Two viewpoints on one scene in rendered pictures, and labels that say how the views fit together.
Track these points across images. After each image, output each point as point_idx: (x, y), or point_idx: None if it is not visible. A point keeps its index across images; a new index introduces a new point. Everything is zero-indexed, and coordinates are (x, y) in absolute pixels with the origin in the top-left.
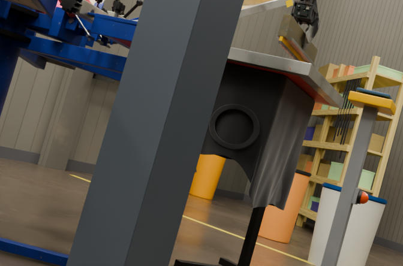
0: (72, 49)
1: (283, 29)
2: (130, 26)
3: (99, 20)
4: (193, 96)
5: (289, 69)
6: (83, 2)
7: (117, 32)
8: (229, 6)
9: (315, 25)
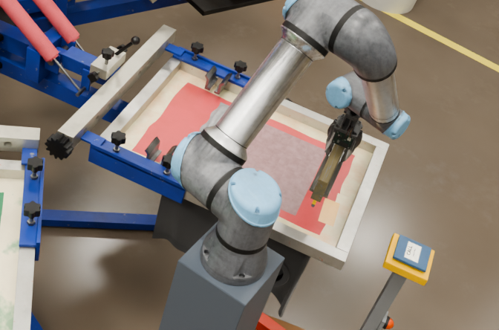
0: (60, 90)
1: (317, 194)
2: (137, 170)
3: (97, 152)
4: None
5: (321, 259)
6: (73, 140)
7: (122, 171)
8: (255, 316)
9: (357, 140)
